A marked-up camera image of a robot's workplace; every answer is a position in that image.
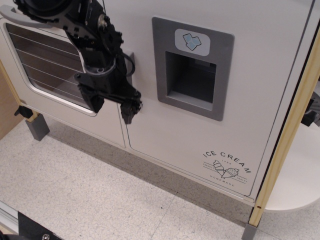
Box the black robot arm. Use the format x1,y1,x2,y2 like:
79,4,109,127
14,0,142,125

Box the grey right cabinet foot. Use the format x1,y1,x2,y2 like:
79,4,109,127
241,223,258,240

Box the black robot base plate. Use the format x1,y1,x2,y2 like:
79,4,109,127
0,211,63,240

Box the white oven door with window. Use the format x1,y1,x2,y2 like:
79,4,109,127
0,17,125,147

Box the black clamp knob left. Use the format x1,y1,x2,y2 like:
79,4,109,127
14,105,33,119

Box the black clamp right edge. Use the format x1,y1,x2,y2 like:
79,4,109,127
301,92,320,127

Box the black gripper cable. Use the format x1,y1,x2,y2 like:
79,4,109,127
123,53,137,76

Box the grey fridge door handle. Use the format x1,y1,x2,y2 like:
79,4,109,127
123,50,135,85

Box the grey ice dispenser panel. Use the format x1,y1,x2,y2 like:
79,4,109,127
152,17,235,122

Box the grey cabinet foot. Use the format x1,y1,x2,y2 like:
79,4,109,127
25,114,50,141
241,223,258,240

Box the grey oven door handle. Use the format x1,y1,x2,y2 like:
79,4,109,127
0,5,52,29

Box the grey left cabinet foot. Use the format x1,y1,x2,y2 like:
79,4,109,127
25,114,50,141

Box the white round table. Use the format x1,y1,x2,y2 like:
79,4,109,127
265,123,320,213

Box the white fridge door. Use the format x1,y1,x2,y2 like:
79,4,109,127
115,0,320,202

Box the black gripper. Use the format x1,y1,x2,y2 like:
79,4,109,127
74,56,142,125

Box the aluminium rail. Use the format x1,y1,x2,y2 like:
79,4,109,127
0,201,19,234

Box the light wooden side post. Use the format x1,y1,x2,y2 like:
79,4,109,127
248,32,320,227

